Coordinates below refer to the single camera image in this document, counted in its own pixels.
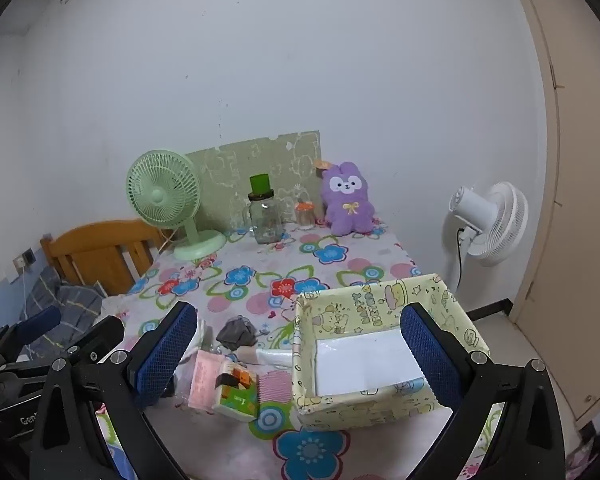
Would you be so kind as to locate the beige and white packet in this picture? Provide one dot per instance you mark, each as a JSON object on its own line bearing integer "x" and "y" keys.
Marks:
{"x": 275, "y": 356}

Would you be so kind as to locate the pink packet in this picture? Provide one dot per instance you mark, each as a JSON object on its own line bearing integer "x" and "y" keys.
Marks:
{"x": 204, "y": 380}

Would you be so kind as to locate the green desk fan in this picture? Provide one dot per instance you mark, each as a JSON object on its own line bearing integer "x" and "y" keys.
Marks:
{"x": 155, "y": 195}

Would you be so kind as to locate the green patterned board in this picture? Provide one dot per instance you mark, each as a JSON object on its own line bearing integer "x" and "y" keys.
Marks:
{"x": 280, "y": 160}

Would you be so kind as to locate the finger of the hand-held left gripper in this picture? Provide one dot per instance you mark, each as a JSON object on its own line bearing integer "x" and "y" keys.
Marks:
{"x": 40, "y": 322}
{"x": 97, "y": 337}

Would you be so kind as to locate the purple plush bunny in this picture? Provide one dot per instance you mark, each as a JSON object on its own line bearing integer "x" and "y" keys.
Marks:
{"x": 347, "y": 205}

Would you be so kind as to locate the grey plaid blanket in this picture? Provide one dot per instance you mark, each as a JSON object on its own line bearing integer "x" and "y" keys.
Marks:
{"x": 75, "y": 300}

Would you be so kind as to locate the wooden chair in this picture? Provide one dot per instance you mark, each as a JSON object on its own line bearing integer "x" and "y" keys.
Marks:
{"x": 100, "y": 245}

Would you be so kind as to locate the glass jar with green lid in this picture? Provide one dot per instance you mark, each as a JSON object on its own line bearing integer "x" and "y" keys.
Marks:
{"x": 265, "y": 220}

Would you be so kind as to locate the white paper sheet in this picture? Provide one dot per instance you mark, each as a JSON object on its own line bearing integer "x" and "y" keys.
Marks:
{"x": 360, "y": 365}

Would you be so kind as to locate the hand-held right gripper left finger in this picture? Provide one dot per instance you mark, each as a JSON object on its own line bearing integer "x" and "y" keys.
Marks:
{"x": 167, "y": 355}

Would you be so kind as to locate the yellow cartoon print box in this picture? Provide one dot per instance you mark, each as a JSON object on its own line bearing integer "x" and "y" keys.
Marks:
{"x": 360, "y": 405}

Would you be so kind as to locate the wall outlet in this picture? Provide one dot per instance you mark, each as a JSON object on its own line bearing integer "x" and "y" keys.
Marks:
{"x": 25, "y": 258}

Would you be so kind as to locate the beige wardrobe door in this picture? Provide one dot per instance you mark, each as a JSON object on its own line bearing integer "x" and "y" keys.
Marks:
{"x": 580, "y": 210}

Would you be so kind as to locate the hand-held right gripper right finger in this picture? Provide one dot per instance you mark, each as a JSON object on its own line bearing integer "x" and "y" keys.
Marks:
{"x": 430, "y": 360}

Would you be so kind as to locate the green cartoon tissue packet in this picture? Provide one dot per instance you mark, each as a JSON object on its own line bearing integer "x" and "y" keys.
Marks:
{"x": 235, "y": 400}

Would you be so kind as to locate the white standing fan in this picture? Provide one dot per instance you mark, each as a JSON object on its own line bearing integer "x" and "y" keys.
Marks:
{"x": 500, "y": 220}

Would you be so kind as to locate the small swab jar orange lid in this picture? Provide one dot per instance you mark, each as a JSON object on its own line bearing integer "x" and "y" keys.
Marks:
{"x": 305, "y": 217}

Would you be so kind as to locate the grey sock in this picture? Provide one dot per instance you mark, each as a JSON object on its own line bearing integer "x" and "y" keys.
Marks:
{"x": 236, "y": 332}

